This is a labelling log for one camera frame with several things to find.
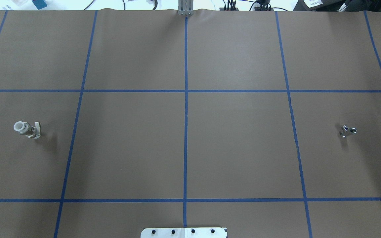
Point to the chrome threaded pipe fitting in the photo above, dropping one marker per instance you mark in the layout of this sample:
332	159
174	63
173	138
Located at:
347	131

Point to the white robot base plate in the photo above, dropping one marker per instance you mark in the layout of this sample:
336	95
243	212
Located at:
184	232

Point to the teal box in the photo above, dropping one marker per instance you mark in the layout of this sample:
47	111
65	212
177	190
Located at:
40	4

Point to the black device with label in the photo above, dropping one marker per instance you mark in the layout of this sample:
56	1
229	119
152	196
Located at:
320	5

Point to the white PPR valve with handle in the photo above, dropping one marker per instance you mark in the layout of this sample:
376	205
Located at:
28	130

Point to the grey metal bracket post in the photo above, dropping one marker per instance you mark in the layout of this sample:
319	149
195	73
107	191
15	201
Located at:
185	7

